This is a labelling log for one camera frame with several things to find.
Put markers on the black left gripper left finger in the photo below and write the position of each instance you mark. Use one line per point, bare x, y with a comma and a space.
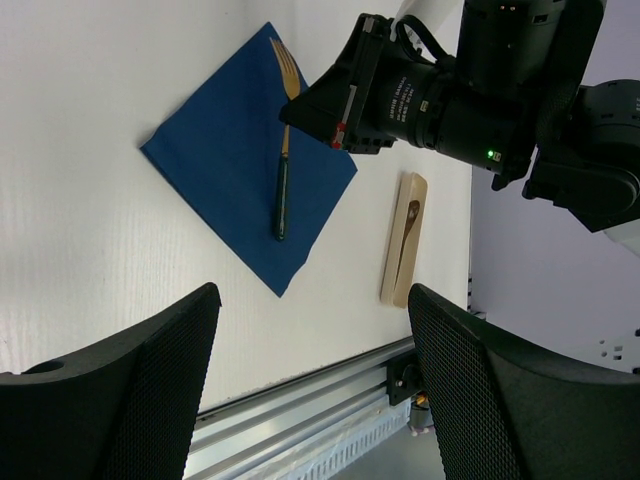
124, 407

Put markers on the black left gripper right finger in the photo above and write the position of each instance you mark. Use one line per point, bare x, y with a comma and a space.
506, 408

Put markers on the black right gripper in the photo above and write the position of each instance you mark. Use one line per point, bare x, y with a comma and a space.
507, 90

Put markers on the gold fork green handle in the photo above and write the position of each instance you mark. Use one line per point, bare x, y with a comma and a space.
292, 88

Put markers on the brown wooden spoon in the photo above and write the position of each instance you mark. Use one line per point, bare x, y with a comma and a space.
413, 210

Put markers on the blue paper napkin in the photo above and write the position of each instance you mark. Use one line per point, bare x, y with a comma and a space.
220, 152

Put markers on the beige cutlery tray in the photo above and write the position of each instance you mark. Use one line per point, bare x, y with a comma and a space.
412, 187

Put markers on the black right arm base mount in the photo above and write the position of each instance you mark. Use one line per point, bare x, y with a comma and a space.
403, 378

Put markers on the aluminium table edge rail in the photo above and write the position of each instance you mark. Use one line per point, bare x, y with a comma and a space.
311, 427

